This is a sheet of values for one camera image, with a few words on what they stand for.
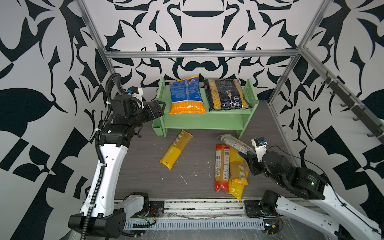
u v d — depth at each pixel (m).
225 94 0.79
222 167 0.85
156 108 0.58
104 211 0.36
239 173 0.82
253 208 0.74
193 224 0.71
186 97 0.77
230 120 0.94
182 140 0.96
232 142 0.76
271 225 0.71
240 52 0.94
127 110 0.48
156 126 1.02
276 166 0.46
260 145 0.57
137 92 0.58
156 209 0.73
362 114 0.55
